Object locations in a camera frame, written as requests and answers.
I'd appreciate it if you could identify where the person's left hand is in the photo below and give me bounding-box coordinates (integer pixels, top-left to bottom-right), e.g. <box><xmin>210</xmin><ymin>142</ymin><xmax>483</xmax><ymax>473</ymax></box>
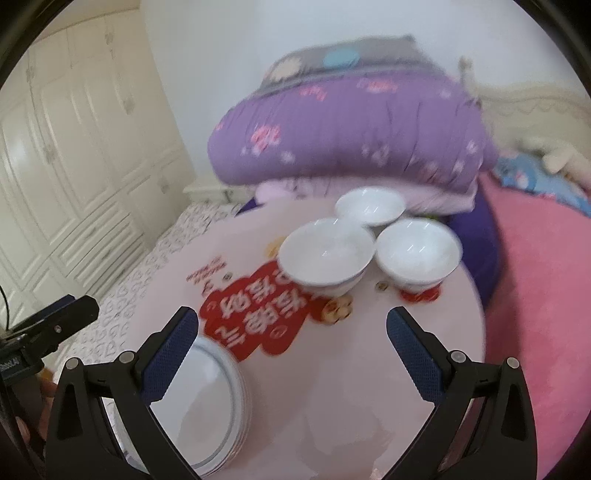
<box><xmin>14</xmin><ymin>383</ymin><xmax>55</xmax><ymax>444</ymax></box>

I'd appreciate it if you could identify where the blue floral pillow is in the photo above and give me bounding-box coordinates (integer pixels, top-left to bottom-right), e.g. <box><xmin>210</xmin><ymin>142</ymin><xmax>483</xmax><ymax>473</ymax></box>
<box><xmin>492</xmin><ymin>154</ymin><xmax>591</xmax><ymax>208</ymax></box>

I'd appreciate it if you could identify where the grey floral pillow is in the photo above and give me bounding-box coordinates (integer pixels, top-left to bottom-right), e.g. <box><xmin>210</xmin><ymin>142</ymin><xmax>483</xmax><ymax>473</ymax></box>
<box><xmin>259</xmin><ymin>34</ymin><xmax>458</xmax><ymax>95</ymax></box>

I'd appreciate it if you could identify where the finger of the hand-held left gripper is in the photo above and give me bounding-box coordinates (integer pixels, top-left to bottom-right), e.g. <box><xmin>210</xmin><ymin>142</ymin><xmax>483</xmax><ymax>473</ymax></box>
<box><xmin>11</xmin><ymin>296</ymin><xmax>99</xmax><ymax>354</ymax></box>
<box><xmin>28</xmin><ymin>294</ymin><xmax>77</xmax><ymax>324</ymax></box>

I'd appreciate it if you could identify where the cream wardrobe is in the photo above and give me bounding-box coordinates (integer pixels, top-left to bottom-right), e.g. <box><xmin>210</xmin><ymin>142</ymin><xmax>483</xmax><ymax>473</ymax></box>
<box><xmin>0</xmin><ymin>9</ymin><xmax>197</xmax><ymax>319</ymax></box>

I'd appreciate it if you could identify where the dark purple cloth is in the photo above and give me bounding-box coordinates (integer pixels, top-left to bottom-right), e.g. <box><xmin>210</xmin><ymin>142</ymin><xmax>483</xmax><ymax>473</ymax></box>
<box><xmin>445</xmin><ymin>185</ymin><xmax>502</xmax><ymax>305</ymax></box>

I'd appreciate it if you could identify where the white bowl with grey band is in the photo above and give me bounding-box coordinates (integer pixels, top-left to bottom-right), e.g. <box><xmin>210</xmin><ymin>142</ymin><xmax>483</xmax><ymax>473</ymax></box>
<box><xmin>375</xmin><ymin>218</ymin><xmax>463</xmax><ymax>294</ymax></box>

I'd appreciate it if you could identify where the folded pale pink blanket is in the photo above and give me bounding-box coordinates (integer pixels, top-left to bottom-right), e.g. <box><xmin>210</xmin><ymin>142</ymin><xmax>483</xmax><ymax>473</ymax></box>
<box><xmin>256</xmin><ymin>178</ymin><xmax>478</xmax><ymax>215</ymax></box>

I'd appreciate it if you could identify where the purple floral quilt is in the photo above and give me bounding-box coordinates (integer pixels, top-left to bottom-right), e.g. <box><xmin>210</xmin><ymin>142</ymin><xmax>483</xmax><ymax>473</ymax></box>
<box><xmin>208</xmin><ymin>74</ymin><xmax>497</xmax><ymax>195</ymax></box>

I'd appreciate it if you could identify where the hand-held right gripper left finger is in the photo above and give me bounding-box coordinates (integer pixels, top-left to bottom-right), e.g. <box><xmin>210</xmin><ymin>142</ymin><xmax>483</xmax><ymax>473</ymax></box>
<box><xmin>46</xmin><ymin>305</ymin><xmax>204</xmax><ymax>480</ymax></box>

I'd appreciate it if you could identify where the cream nightstand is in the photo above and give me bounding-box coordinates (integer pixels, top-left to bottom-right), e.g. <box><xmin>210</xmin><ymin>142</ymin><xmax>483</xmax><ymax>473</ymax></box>
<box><xmin>184</xmin><ymin>178</ymin><xmax>241</xmax><ymax>204</ymax></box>

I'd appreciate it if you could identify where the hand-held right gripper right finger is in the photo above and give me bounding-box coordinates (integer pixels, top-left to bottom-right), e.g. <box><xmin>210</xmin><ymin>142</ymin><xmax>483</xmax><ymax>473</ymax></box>
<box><xmin>383</xmin><ymin>305</ymin><xmax>539</xmax><ymax>480</ymax></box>

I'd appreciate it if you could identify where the round pink printed table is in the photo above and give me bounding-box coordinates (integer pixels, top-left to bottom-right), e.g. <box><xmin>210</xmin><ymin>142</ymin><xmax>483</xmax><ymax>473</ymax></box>
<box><xmin>104</xmin><ymin>196</ymin><xmax>485</xmax><ymax>480</ymax></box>

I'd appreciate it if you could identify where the large white bowl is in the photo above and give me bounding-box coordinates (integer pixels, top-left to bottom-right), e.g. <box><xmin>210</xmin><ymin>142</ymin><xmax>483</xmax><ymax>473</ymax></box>
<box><xmin>278</xmin><ymin>218</ymin><xmax>376</xmax><ymax>298</ymax></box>

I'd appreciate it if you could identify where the cream bed headboard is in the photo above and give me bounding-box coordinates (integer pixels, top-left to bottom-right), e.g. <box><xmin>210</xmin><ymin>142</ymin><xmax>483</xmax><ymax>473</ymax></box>
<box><xmin>457</xmin><ymin>55</ymin><xmax>591</xmax><ymax>139</ymax></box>

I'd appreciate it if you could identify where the white plush toy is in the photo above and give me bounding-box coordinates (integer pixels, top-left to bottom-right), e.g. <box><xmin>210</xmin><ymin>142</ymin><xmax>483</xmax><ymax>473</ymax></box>
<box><xmin>517</xmin><ymin>134</ymin><xmax>591</xmax><ymax>190</ymax></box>

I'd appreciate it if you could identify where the pink bed blanket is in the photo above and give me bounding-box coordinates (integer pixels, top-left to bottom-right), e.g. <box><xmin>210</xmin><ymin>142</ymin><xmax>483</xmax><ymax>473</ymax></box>
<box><xmin>475</xmin><ymin>173</ymin><xmax>591</xmax><ymax>480</ymax></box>

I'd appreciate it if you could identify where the heart print bed sheet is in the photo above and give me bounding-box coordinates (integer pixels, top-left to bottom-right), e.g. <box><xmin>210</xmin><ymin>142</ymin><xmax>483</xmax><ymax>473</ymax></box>
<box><xmin>60</xmin><ymin>200</ymin><xmax>245</xmax><ymax>370</ymax></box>

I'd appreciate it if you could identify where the shallow white bowl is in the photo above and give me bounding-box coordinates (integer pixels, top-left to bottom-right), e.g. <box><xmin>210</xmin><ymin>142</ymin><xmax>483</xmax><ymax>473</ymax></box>
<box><xmin>335</xmin><ymin>187</ymin><xmax>407</xmax><ymax>227</ymax></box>

